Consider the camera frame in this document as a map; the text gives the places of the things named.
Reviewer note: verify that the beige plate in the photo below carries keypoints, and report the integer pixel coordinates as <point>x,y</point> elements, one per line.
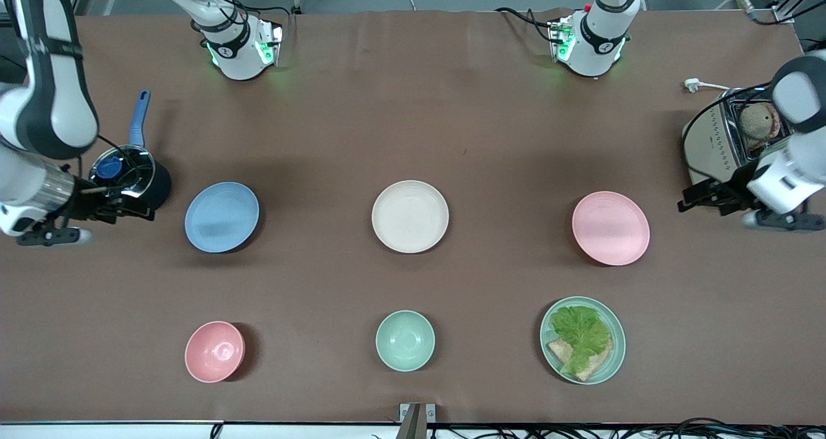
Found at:
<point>410,216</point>

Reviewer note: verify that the brown bread in toaster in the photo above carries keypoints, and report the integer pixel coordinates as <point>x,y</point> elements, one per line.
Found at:
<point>758,122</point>

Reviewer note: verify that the pink bowl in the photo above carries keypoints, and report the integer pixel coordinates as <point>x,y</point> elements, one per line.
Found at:
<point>214,352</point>

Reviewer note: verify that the beige chrome toaster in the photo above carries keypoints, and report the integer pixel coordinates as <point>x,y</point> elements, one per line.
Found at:
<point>710,145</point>

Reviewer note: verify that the blue plate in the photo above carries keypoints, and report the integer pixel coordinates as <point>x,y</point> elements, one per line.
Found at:
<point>221,217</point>

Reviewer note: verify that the pink plate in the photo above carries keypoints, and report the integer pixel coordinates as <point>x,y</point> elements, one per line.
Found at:
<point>610,228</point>

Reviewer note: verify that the green plate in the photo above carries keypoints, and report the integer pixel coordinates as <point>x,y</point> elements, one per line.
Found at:
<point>616,352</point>

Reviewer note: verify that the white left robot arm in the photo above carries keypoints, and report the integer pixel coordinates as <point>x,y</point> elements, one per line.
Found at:
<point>600,39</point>

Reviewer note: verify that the green bowl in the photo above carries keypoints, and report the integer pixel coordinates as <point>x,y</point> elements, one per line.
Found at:
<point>405,340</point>

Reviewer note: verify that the green lettuce leaf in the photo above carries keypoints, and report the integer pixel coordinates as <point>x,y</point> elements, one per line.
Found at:
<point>581,332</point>

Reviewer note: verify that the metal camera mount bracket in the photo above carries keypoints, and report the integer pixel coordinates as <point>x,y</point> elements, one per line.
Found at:
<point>416,419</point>

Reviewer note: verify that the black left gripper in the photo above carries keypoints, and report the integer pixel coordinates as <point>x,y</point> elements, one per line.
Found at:
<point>728,197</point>

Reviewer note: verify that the brown table cloth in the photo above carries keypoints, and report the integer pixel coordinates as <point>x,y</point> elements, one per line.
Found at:
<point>413,284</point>

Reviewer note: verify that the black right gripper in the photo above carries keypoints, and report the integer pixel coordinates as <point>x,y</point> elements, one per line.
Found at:
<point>88,206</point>

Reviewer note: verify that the toasted bread slice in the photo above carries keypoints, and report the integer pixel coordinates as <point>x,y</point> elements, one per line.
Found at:
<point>597,365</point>

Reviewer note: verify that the glass lid blue knob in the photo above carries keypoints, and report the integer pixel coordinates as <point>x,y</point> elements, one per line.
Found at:
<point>110,168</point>

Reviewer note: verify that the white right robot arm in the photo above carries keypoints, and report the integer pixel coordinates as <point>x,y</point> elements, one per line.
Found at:
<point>55,103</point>

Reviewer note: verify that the metal connector box green light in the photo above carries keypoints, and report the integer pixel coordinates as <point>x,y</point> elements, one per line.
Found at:
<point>560,39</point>
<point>270,42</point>

